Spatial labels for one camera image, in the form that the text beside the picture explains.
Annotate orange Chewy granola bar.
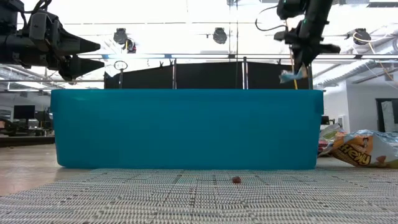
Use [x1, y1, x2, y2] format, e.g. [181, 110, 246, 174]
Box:
[328, 133, 398, 169]

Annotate horizontal metal frame rail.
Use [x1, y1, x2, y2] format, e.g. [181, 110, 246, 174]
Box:
[77, 53, 398, 60]

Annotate thin black vertical rod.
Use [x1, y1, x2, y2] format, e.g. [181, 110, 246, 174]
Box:
[235, 0, 239, 90]

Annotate black table edge rail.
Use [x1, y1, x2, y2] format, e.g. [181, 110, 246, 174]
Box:
[0, 136, 56, 148]

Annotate blue white granola bar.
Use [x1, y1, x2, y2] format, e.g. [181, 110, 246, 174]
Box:
[279, 65, 309, 85]

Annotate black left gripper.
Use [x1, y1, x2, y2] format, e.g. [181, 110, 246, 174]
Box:
[18, 18, 105, 82]

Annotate black ring stand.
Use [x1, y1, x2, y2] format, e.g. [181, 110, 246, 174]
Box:
[113, 60, 129, 90]

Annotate white wall box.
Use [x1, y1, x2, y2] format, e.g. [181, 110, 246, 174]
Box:
[337, 114, 347, 133]

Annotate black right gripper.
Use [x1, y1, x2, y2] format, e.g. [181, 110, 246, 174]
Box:
[273, 18, 341, 78]

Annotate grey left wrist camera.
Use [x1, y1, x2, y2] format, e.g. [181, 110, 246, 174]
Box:
[28, 11, 60, 41]

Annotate teal plastic bin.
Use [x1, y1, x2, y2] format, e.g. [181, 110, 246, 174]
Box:
[50, 88, 325, 170]

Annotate dark door frame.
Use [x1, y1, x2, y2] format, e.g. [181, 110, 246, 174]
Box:
[375, 98, 398, 134]

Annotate grey mesh table mat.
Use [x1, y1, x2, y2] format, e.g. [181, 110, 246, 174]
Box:
[0, 157, 398, 224]

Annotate black red hanging device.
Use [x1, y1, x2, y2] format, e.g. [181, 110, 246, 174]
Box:
[125, 37, 137, 54]

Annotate black computer monitor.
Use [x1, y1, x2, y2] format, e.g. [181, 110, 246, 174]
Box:
[13, 105, 36, 120]

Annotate black backdrop curtain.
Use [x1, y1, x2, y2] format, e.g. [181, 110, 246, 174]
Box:
[103, 61, 313, 90]

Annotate black ceiling cable reel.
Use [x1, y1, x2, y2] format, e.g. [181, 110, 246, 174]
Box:
[113, 27, 129, 45]
[353, 27, 373, 46]
[212, 27, 228, 45]

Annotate metal frame post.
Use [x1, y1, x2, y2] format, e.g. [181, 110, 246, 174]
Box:
[307, 63, 314, 90]
[242, 56, 249, 90]
[172, 58, 178, 90]

